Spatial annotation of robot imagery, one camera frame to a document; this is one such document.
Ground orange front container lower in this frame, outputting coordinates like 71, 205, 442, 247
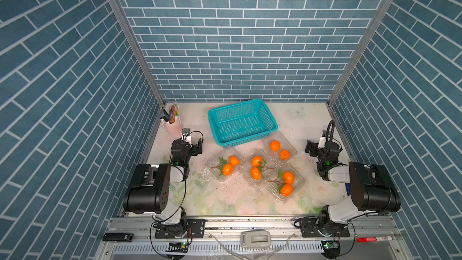
280, 184, 294, 197

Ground orange container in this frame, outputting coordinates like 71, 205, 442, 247
282, 171, 295, 185
280, 184, 294, 197
279, 149, 291, 161
221, 163, 234, 176
251, 155, 263, 167
269, 140, 281, 152
250, 167, 262, 181

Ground black device on rail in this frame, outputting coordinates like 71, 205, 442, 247
102, 232, 134, 243

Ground clear clamshell container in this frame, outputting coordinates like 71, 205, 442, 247
264, 164, 306, 203
239, 149, 277, 188
261, 131, 298, 164
206, 148, 244, 183

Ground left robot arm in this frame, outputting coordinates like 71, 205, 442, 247
123, 138, 203, 238

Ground teal plastic basket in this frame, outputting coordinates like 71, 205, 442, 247
208, 99, 278, 148

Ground pink pen cup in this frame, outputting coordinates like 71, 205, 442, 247
161, 116, 183, 138

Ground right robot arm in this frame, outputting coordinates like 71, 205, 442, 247
305, 140, 401, 237

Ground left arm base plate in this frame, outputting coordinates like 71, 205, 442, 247
154, 219, 206, 239

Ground pens in cup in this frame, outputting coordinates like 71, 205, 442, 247
161, 103, 179, 124

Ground grey tape dispenser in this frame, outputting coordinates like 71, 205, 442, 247
241, 229, 271, 249

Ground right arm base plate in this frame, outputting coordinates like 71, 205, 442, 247
294, 216, 350, 238

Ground orange back container left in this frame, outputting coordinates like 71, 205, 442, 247
269, 140, 281, 152

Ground clear clamshell container back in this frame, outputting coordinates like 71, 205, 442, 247
261, 131, 298, 164

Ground clear clamshell container front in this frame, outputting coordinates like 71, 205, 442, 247
264, 164, 306, 203

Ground orange front container upper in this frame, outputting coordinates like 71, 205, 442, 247
282, 171, 295, 185

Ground red marker pen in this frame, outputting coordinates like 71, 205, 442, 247
356, 236, 393, 243

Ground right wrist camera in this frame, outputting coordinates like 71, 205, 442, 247
318, 126, 333, 149

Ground orange back container right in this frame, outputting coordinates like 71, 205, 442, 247
279, 149, 291, 161

